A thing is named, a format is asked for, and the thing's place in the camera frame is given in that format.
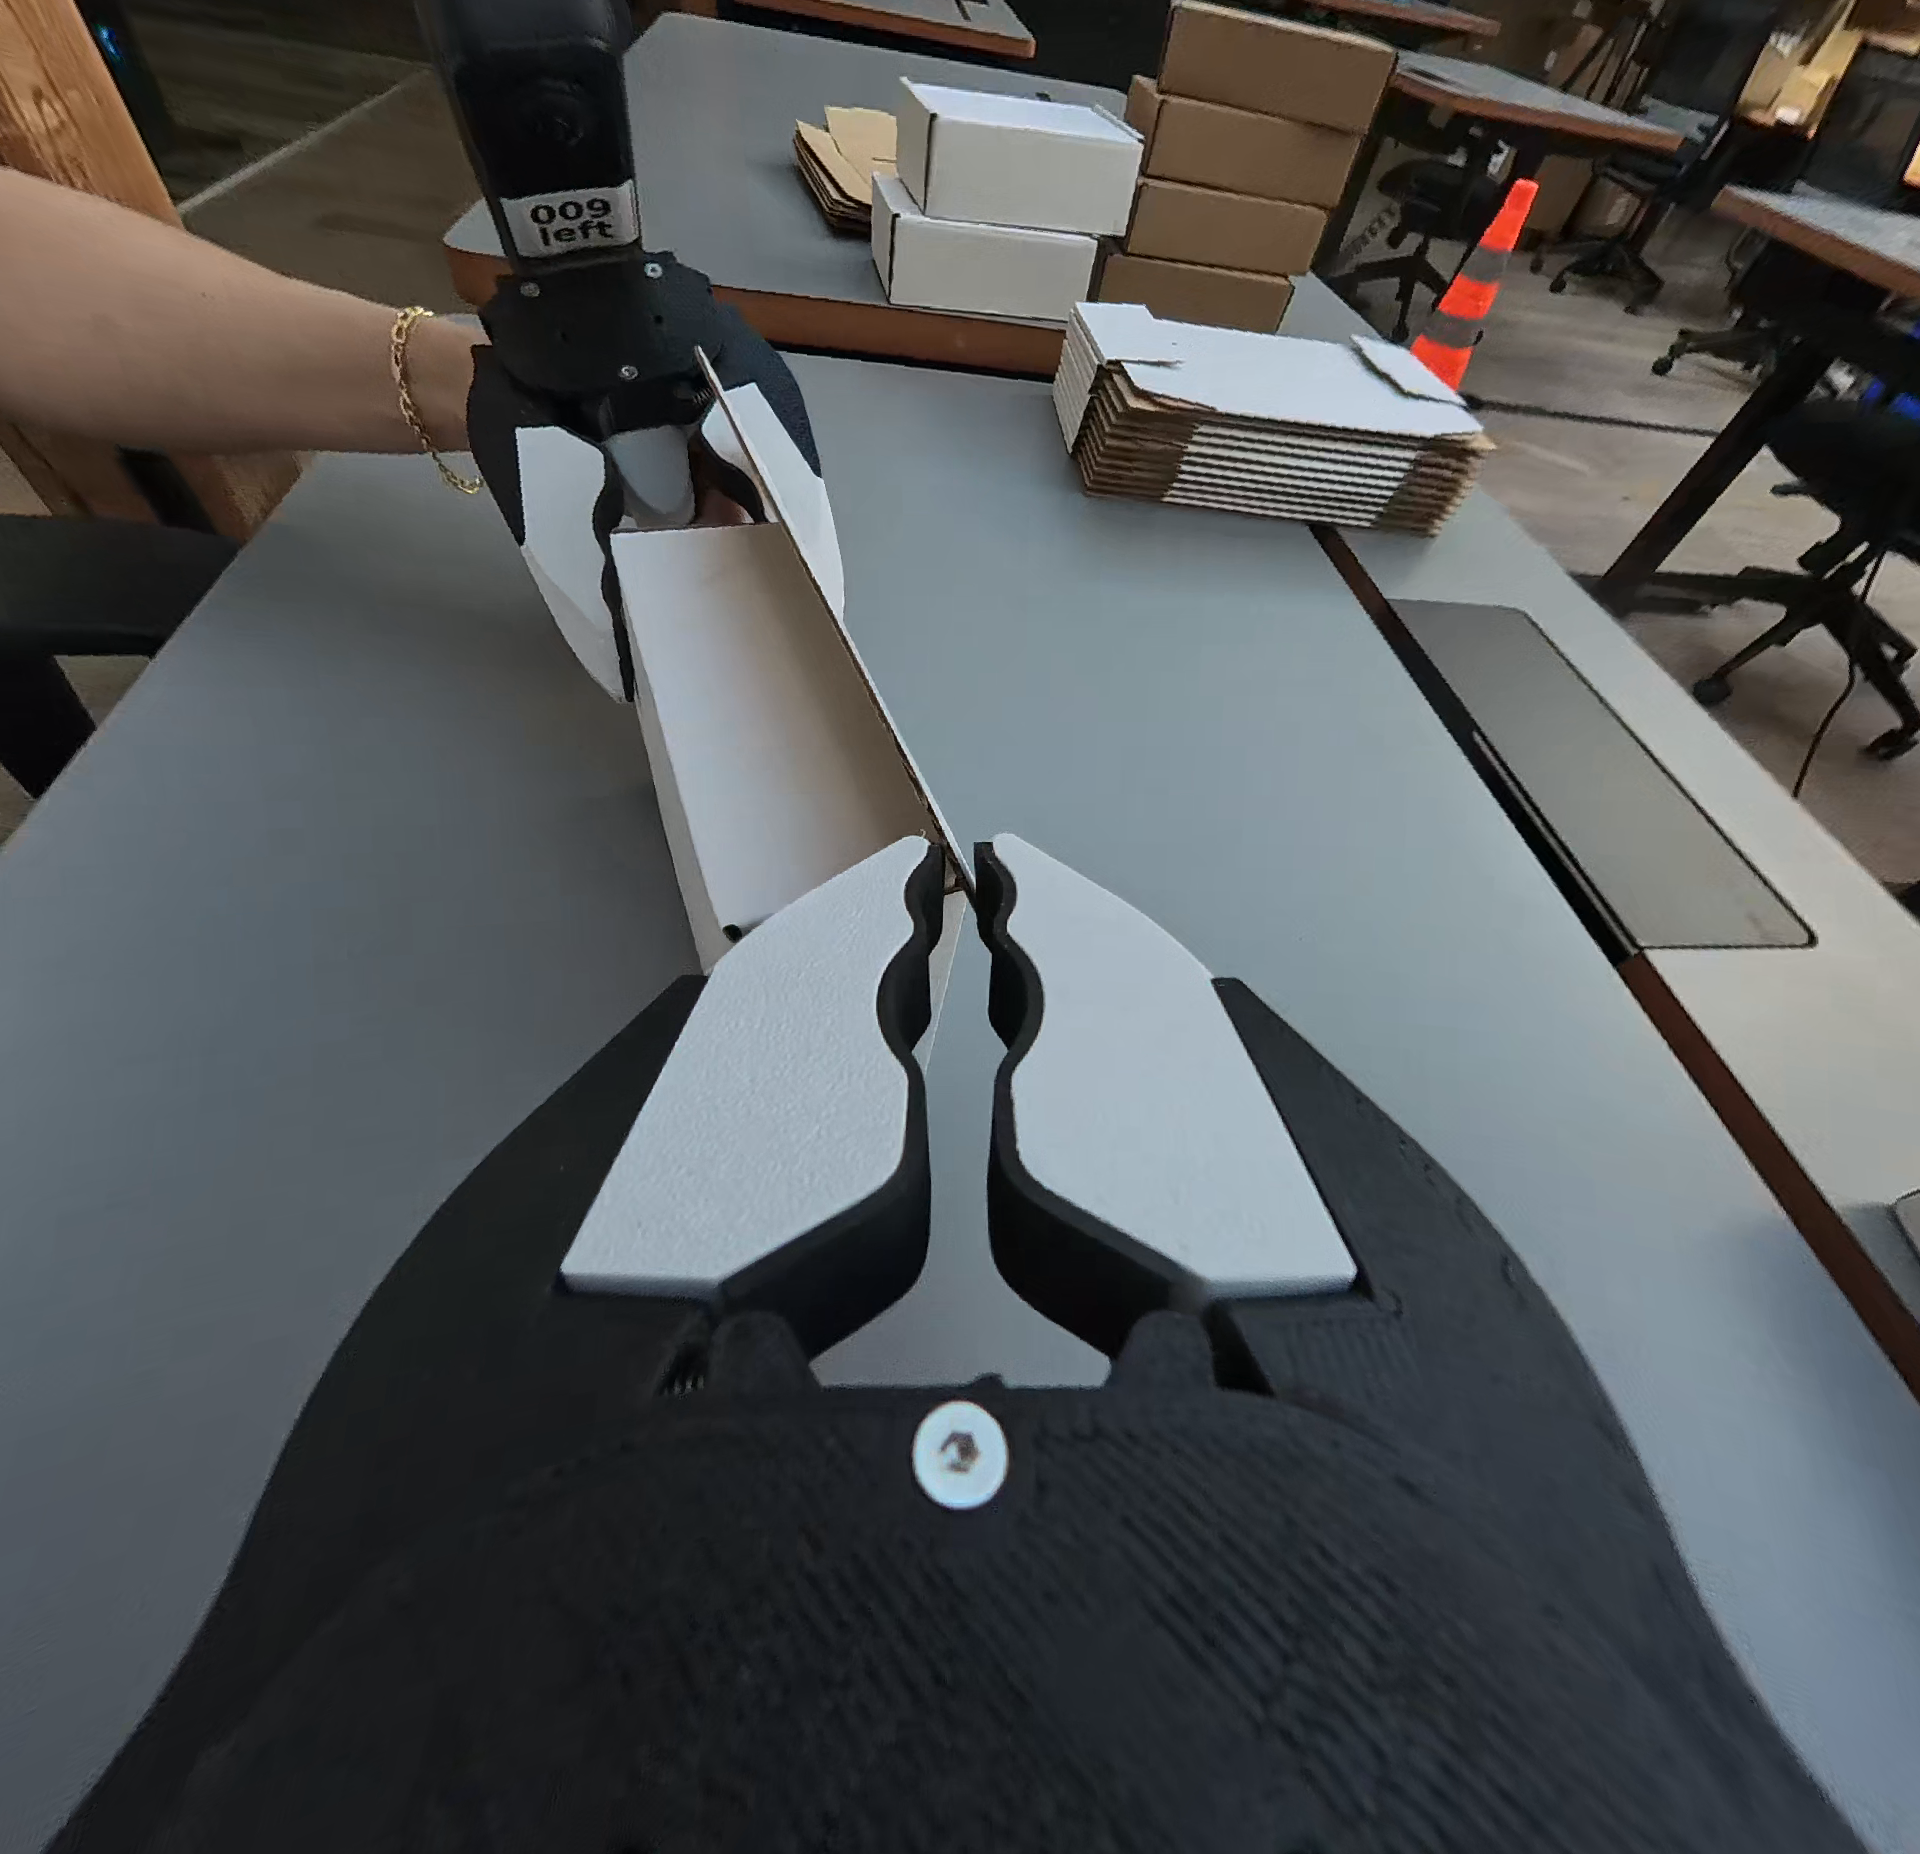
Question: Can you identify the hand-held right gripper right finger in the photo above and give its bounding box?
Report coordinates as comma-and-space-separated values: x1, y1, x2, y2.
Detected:
976, 832, 1363, 1380

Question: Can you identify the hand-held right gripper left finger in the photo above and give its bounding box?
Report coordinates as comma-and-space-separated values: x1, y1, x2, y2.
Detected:
559, 835, 949, 1380

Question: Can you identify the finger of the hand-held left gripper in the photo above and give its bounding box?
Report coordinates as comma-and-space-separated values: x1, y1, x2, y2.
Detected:
697, 385, 852, 619
515, 421, 641, 704

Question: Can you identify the white cardboard box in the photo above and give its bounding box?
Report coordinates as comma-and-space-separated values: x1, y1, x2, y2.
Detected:
897, 77, 1146, 237
607, 351, 980, 1080
871, 174, 1103, 322

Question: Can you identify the person's left forearm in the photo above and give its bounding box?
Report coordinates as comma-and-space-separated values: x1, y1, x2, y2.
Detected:
0, 166, 485, 462

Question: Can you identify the folded white cardboard box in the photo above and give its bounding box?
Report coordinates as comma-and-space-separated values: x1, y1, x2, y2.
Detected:
871, 174, 1103, 322
897, 77, 1146, 237

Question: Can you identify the folded brown cardboard box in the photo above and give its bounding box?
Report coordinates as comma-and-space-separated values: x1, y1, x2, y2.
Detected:
1125, 174, 1334, 286
1159, 0, 1399, 134
1125, 76, 1378, 215
1093, 250, 1296, 336

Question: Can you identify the stack of flat brown cardboard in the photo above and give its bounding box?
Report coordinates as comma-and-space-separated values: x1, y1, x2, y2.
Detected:
791, 105, 905, 240

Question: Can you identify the wooden pillar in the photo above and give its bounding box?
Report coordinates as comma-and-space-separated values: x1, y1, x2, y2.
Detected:
0, 0, 309, 544

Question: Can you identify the stack of flat white cardboard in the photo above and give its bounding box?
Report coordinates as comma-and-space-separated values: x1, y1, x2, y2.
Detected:
1050, 301, 1497, 538

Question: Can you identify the dark grey laptop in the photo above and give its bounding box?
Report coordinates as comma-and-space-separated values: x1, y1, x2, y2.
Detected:
1386, 601, 1816, 958

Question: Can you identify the black office chair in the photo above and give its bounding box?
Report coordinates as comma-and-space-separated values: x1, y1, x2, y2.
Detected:
1695, 395, 1920, 763
1326, 158, 1488, 345

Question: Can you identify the orange traffic cone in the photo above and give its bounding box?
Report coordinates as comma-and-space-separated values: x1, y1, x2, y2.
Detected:
1409, 176, 1544, 395

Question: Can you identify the gold chain bracelet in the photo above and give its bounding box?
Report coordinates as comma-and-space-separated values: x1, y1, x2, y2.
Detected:
391, 305, 485, 494

